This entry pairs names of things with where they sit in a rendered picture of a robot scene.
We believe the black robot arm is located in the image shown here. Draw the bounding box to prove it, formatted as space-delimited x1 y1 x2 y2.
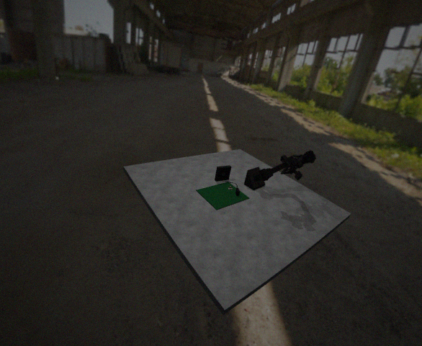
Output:
253 150 316 182

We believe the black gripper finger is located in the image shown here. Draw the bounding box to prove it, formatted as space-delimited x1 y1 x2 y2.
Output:
280 163 289 174
281 167 293 174

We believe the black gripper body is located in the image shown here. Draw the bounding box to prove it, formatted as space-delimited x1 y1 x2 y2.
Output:
280 155 302 180

